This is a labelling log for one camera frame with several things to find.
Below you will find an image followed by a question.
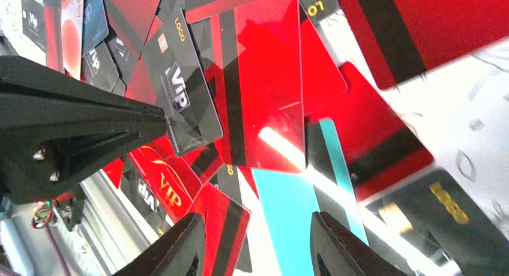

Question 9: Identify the floral table mat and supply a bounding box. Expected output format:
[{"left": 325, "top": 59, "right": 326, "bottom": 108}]
[{"left": 318, "top": 11, "right": 509, "bottom": 227}]

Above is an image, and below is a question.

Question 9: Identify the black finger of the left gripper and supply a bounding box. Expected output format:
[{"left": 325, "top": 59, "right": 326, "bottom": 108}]
[{"left": 1, "top": 56, "right": 166, "bottom": 204}]

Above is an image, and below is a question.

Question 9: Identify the white card red spot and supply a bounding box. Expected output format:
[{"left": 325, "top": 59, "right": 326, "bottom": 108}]
[{"left": 61, "top": 0, "right": 85, "bottom": 80}]

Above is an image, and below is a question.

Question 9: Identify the red card pile right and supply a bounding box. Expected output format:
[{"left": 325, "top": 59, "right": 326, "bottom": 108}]
[{"left": 308, "top": 62, "right": 434, "bottom": 202}]

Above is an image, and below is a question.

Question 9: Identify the red vip card gold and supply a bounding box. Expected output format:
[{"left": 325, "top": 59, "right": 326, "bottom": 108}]
[{"left": 128, "top": 136, "right": 203, "bottom": 223}]

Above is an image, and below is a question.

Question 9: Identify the teal card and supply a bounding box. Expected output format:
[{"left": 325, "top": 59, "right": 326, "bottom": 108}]
[{"left": 252, "top": 118, "right": 368, "bottom": 275}]

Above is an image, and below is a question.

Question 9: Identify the blue card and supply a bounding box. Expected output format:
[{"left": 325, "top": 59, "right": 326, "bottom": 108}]
[{"left": 82, "top": 0, "right": 109, "bottom": 56}]

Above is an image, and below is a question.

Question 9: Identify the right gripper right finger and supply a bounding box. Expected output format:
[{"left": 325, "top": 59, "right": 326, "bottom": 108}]
[{"left": 310, "top": 212, "right": 410, "bottom": 275}]

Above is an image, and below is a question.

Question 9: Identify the black vip card upper right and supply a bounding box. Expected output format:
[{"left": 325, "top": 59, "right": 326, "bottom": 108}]
[{"left": 366, "top": 170, "right": 508, "bottom": 275}]

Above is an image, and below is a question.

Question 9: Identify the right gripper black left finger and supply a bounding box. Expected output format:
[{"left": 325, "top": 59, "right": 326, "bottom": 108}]
[{"left": 115, "top": 213, "right": 205, "bottom": 276}]

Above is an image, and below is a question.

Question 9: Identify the aluminium rail frame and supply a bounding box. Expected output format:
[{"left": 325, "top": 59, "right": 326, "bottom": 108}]
[{"left": 1, "top": 171, "right": 170, "bottom": 275}]

